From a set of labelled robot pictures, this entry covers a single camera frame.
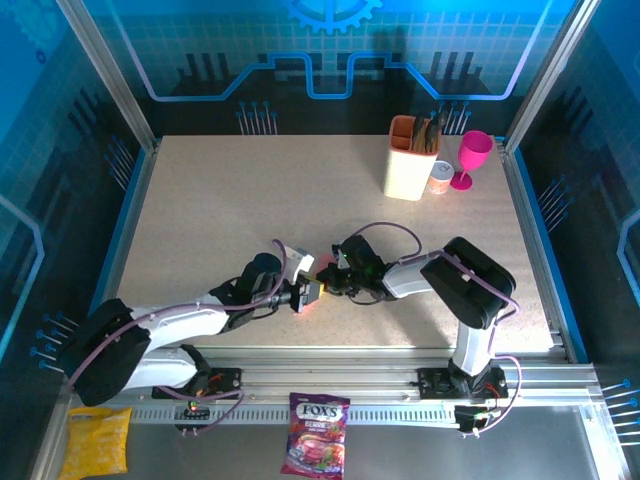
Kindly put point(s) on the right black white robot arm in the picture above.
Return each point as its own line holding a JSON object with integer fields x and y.
{"x": 470, "y": 285}

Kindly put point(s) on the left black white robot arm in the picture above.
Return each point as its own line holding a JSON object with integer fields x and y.
{"x": 105, "y": 350}

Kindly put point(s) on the cream utensil holder orange rim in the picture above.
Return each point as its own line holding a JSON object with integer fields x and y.
{"x": 405, "y": 175}

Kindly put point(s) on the small jar white lid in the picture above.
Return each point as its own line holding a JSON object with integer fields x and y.
{"x": 441, "y": 179}

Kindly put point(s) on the purple Fox's candy bag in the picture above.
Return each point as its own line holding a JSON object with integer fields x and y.
{"x": 315, "y": 440}

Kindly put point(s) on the black controller board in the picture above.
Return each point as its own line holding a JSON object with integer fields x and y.
{"x": 470, "y": 420}
{"x": 192, "y": 417}

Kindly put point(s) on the dark wooden utensil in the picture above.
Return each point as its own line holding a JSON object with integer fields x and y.
{"x": 436, "y": 127}
{"x": 421, "y": 134}

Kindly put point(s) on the pink plastic goblet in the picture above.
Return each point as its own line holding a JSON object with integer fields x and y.
{"x": 472, "y": 150}

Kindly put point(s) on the yellow snack bag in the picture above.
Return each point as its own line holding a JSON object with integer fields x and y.
{"x": 95, "y": 442}

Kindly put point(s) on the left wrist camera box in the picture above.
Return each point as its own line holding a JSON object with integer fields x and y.
{"x": 300, "y": 259}

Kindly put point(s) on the aluminium mounting rail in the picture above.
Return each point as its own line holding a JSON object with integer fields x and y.
{"x": 330, "y": 372}

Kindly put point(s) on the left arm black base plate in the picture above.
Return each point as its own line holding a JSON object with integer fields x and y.
{"x": 227, "y": 384}

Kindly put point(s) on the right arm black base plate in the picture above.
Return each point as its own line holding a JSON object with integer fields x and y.
{"x": 432, "y": 382}

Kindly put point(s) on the aluminium frame post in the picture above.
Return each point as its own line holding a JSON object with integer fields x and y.
{"x": 550, "y": 75}
{"x": 107, "y": 75}

